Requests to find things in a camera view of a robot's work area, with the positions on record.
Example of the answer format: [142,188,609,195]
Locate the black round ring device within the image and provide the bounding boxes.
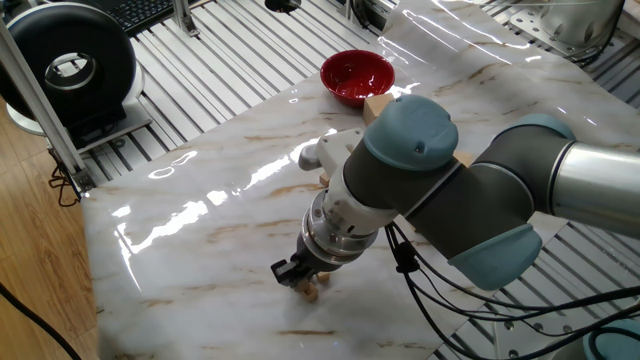
[0,2,146,137]

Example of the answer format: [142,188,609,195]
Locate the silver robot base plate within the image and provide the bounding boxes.
[492,314,581,360]

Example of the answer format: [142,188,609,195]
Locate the glossy marble pattern mat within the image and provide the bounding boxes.
[79,0,640,360]

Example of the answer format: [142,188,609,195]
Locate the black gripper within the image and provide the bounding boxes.
[270,234,352,291]

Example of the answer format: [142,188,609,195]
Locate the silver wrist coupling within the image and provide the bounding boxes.
[301,192,380,266]

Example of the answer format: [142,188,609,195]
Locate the thick black cable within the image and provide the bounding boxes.
[584,324,640,360]

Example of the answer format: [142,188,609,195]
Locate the silver perforated mount plate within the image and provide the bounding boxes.
[509,0,627,60]

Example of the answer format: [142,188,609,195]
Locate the grey device base plate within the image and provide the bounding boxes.
[74,99,154,154]

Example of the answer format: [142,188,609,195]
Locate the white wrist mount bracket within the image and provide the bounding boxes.
[298,127,401,226]

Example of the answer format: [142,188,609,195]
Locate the thin black wire loops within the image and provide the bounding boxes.
[48,149,81,207]

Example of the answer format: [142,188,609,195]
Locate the black computer keyboard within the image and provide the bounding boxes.
[97,0,201,37]

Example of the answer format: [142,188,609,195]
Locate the red glossy bowl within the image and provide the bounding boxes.
[319,48,396,109]

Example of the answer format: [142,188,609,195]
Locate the short aluminium post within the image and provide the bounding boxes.
[172,0,201,37]

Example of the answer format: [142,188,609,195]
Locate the black floor cable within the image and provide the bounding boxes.
[0,282,84,360]

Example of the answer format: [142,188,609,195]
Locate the aluminium frame post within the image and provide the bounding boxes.
[0,19,97,196]

